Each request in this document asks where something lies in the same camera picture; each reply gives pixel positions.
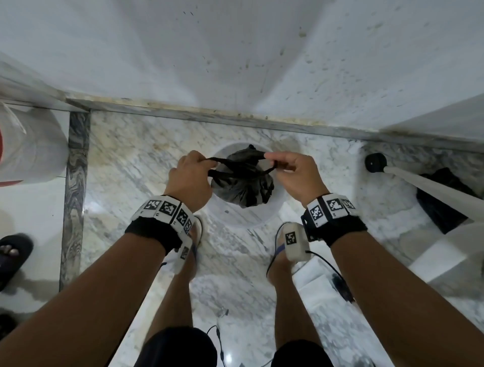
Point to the white round trash bin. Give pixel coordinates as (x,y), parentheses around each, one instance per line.
(245,217)

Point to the person's right sandal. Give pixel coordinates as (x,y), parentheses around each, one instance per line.
(278,245)

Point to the black cloth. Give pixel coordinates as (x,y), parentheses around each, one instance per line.
(442,204)

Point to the person's right thumb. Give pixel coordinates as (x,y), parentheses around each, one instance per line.
(283,166)

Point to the person's left leg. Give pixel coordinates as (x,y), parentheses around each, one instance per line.
(176,295)

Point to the black plastic garbage bag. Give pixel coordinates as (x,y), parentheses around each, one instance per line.
(242,181)

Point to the right wristband with marker tags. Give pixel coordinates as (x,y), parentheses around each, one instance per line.
(331,217)

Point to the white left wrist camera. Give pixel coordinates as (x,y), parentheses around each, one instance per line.
(184,251)

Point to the person's right leg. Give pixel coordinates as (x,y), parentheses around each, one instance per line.
(291,302)

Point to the person's right forearm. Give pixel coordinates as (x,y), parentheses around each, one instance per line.
(400,302)

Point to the person's left fingers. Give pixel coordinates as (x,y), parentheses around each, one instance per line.
(196,160)

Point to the person's left sandal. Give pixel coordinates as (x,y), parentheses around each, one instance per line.
(197,230)

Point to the white pole with black cap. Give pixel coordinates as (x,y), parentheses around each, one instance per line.
(427,187)

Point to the person's leg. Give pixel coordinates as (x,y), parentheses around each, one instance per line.
(291,302)
(176,295)

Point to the person's left hand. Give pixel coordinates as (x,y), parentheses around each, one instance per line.
(187,181)

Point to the person's left forearm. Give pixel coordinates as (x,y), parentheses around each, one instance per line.
(87,302)

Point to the wristband with marker tags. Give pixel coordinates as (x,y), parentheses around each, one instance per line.
(162,217)
(331,217)

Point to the black shorts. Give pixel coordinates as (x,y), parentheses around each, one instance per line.
(177,349)

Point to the left wristband with marker tags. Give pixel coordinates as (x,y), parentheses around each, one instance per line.
(162,217)

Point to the white plastic container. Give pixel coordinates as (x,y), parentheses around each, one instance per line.
(30,147)

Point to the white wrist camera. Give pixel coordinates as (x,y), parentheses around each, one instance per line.
(295,242)
(184,251)

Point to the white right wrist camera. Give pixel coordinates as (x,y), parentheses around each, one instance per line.
(295,242)

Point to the person's right hand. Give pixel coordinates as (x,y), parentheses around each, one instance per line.
(302,181)

